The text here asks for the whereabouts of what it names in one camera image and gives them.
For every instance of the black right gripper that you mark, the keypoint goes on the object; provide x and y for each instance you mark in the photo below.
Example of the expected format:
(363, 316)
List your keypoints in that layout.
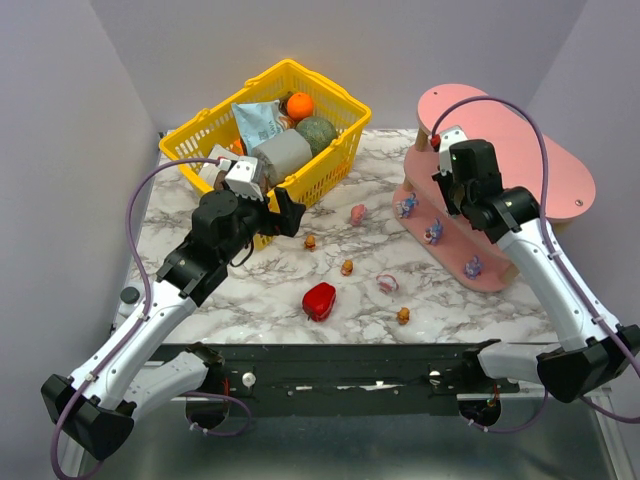
(451, 187)

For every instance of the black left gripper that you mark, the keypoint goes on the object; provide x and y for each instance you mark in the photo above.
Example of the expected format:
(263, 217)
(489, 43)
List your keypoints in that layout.
(273, 216)

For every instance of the pink pig toy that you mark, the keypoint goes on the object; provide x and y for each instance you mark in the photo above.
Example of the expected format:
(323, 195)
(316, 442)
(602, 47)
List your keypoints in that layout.
(357, 215)

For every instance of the purple bunny toy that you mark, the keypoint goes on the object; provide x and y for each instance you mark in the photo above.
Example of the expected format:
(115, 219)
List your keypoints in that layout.
(473, 268)

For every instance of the pink ring toy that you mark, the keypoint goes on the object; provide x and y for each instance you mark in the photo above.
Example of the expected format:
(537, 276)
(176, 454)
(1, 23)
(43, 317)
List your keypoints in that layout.
(387, 283)

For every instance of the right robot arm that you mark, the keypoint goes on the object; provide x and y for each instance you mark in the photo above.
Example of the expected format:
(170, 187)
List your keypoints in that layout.
(593, 347)

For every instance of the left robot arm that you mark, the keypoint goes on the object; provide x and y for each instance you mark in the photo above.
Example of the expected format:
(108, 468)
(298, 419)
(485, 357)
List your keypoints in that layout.
(98, 403)

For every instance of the pink three-tier shelf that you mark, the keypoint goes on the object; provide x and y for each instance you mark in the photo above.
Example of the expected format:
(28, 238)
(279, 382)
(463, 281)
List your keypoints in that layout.
(519, 161)

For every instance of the orange bear toy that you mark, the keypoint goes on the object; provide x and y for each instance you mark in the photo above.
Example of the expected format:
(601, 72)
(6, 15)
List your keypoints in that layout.
(403, 316)
(309, 243)
(347, 268)

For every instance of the grey paper towel roll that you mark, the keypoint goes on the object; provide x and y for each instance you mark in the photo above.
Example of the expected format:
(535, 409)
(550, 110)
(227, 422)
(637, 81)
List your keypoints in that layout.
(283, 155)

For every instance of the red bell pepper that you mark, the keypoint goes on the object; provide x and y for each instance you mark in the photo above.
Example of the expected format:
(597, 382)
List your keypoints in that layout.
(318, 302)

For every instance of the orange fruit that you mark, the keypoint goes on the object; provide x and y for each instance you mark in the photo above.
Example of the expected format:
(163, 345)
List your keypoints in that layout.
(299, 106)
(238, 147)

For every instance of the green melon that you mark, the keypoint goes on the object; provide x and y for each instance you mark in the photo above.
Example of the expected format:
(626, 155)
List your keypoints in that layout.
(318, 132)

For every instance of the light blue chips bag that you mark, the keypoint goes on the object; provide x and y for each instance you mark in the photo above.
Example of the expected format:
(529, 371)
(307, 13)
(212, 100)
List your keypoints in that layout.
(257, 122)

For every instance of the yellow plastic shopping basket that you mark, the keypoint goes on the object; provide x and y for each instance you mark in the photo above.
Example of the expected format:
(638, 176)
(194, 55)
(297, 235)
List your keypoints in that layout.
(217, 125)

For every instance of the white bottle black cap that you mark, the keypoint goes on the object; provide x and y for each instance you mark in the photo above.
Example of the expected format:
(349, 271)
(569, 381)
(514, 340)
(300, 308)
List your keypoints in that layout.
(129, 298)

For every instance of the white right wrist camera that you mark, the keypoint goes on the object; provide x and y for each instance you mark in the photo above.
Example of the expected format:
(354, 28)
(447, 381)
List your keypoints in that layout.
(442, 142)

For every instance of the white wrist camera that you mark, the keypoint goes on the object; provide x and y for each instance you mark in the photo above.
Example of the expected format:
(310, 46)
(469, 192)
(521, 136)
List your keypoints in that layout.
(442, 142)
(244, 176)

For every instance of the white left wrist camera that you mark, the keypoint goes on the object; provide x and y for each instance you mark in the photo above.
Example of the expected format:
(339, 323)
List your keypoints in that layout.
(244, 176)

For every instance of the black mounting rail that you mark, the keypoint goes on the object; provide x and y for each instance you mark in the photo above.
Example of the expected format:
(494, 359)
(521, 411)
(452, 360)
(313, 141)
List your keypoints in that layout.
(350, 380)

